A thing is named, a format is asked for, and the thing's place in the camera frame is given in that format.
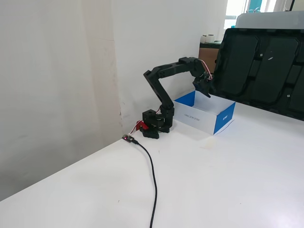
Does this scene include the red table clamp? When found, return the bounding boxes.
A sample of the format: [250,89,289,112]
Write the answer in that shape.
[134,120,150,132]

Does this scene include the window with white frame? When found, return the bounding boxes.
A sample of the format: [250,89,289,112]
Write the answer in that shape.
[224,0,304,29]

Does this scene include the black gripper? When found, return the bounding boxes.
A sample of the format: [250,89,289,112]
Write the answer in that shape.
[192,70,214,99]

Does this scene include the black power cable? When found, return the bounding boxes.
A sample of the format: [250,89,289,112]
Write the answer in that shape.
[131,138,158,228]

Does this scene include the black plastic tray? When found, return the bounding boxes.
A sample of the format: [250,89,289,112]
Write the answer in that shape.
[208,28,304,122]

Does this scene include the white servo cable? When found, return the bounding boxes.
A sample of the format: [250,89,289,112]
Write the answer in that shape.
[199,59,214,81]

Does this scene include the blue and white cardboard box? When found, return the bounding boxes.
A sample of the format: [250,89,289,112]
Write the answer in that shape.
[173,90,237,136]

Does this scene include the red white board cable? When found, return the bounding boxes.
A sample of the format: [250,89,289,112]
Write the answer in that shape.
[129,123,141,136]

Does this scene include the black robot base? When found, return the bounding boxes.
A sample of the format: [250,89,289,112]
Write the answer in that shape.
[139,108,161,140]

